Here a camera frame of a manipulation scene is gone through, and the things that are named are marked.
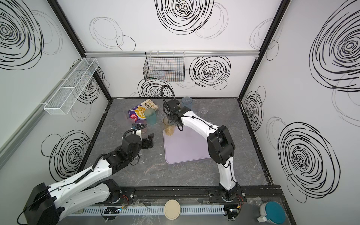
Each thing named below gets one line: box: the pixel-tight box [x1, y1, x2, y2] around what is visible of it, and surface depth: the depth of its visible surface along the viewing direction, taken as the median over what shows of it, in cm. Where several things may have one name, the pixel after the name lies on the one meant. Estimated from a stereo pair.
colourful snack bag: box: [127, 98, 158, 122], surface depth 111 cm
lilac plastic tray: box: [163, 125, 211, 165], surface depth 89 cm
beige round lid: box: [164, 199, 181, 221], surface depth 66 cm
